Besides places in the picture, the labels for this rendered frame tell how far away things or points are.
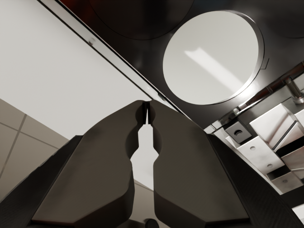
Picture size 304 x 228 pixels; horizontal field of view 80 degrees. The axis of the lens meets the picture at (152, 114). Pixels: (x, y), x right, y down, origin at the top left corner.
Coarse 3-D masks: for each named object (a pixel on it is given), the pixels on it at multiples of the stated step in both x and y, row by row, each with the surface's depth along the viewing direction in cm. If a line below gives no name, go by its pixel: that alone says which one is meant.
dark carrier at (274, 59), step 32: (64, 0) 17; (96, 0) 17; (128, 0) 17; (160, 0) 17; (192, 0) 17; (224, 0) 16; (256, 0) 16; (288, 0) 17; (96, 32) 18; (128, 32) 18; (160, 32) 18; (256, 32) 18; (288, 32) 18; (160, 64) 20; (256, 64) 20; (288, 64) 20
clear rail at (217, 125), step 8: (288, 72) 20; (296, 72) 20; (280, 80) 21; (288, 80) 20; (264, 88) 21; (272, 88) 21; (280, 88) 21; (256, 96) 22; (264, 96) 21; (240, 104) 23; (248, 104) 22; (256, 104) 22; (232, 112) 23; (240, 112) 23; (224, 120) 24; (232, 120) 23; (208, 128) 25; (216, 128) 24
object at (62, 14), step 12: (36, 0) 17; (48, 0) 16; (60, 12) 17; (72, 24) 17; (84, 24) 18; (84, 36) 18; (96, 36) 18; (96, 48) 19; (108, 48) 19; (108, 60) 19; (120, 60) 20; (120, 72) 20; (132, 72) 20; (144, 84) 21; (156, 96) 22
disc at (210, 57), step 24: (192, 24) 18; (216, 24) 18; (240, 24) 18; (168, 48) 19; (192, 48) 19; (216, 48) 19; (240, 48) 19; (168, 72) 20; (192, 72) 20; (216, 72) 20; (240, 72) 20; (192, 96) 22; (216, 96) 22
